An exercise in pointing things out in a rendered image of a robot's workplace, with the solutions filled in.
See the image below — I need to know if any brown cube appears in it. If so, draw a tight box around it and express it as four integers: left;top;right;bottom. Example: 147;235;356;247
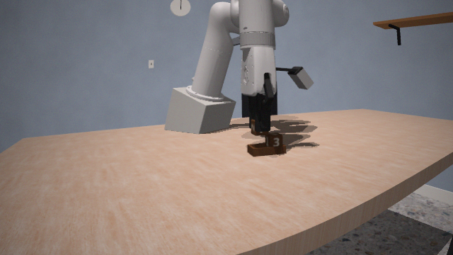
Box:
251;120;269;136
265;132;282;147

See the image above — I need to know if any brown wooden tray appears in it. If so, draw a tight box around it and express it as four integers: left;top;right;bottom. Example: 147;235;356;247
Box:
247;143;286;157

